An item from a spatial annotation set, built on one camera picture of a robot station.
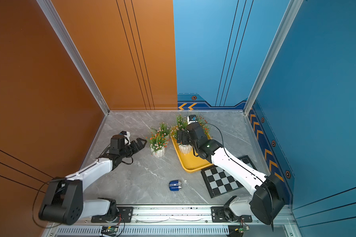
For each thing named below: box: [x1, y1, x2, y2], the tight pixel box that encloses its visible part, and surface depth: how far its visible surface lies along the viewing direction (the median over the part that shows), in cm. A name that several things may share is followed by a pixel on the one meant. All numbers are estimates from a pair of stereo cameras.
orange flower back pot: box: [145, 121, 171, 158], surface depth 89 cm
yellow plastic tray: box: [170, 135, 214, 173], surface depth 88 cm
